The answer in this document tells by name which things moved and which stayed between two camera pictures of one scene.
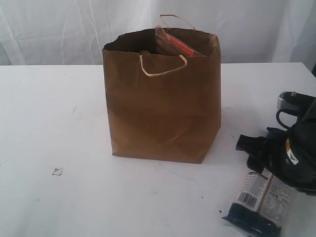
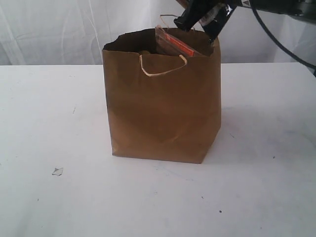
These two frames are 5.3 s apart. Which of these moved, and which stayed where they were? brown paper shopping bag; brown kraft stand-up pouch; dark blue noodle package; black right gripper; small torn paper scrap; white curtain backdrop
Moved: dark blue noodle package; black right gripper
Stayed: brown paper shopping bag; small torn paper scrap; white curtain backdrop; brown kraft stand-up pouch
